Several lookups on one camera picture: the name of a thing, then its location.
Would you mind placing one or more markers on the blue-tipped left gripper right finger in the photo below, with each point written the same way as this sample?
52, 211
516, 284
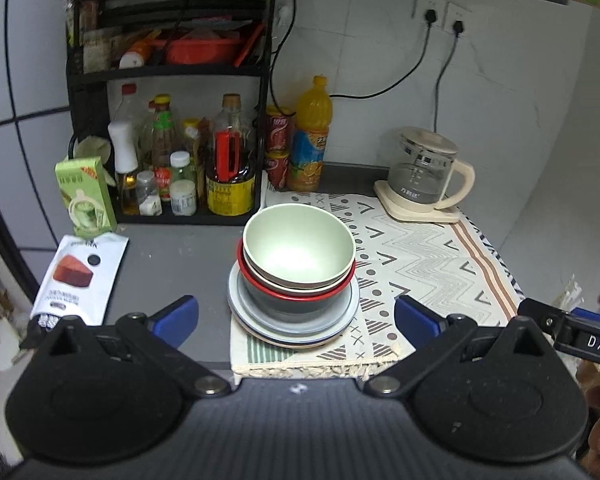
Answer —
436, 341

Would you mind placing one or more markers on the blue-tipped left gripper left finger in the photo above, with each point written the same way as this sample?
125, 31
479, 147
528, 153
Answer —
157, 340

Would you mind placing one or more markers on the white plate blue logo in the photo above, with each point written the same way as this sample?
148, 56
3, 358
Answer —
292, 340
262, 313

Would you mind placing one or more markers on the red and black bowl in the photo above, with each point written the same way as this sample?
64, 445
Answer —
291, 303

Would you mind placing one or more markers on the pale green bowl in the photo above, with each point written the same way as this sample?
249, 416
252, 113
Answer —
296, 290
298, 244

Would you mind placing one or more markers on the large white flower plate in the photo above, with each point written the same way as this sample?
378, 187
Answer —
303, 346

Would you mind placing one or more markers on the patterned tasselled table cloth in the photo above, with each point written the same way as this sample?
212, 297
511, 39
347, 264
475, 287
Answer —
449, 268

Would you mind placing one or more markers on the white snack pouch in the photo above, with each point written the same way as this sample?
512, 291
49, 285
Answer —
80, 278

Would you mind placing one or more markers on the cream kettle base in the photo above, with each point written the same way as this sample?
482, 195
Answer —
403, 210

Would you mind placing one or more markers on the metal-lid spice shaker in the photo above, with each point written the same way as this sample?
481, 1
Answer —
147, 194

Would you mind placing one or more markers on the small white-lid jar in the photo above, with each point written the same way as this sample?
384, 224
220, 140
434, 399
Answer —
183, 197

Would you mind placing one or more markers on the green carton box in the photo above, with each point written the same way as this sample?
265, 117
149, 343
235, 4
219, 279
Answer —
84, 191

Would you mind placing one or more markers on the large soy sauce bottle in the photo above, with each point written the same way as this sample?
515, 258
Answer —
229, 172

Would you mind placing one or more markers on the green label sauce bottle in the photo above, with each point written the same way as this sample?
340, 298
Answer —
163, 139

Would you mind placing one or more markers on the white cap oil sprayer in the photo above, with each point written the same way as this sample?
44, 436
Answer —
126, 164

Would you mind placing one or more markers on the lower red drink can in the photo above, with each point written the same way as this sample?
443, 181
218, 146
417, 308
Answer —
276, 166

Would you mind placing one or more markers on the red drink can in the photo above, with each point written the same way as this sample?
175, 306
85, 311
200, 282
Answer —
276, 166
278, 128

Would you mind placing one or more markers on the clear red-cap bottle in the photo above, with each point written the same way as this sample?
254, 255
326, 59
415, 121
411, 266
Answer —
130, 108

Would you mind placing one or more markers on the upper red drink can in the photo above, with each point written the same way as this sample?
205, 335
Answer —
278, 128

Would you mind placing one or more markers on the orange juice bottle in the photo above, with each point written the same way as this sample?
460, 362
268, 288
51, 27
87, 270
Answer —
313, 118

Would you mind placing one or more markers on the black metal shelf rack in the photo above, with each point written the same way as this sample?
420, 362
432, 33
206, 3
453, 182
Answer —
88, 91

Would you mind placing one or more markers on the red pot on shelf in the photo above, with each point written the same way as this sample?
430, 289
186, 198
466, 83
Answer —
202, 47

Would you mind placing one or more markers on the glass kettle cream handle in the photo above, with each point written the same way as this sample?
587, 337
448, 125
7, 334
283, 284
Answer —
428, 172

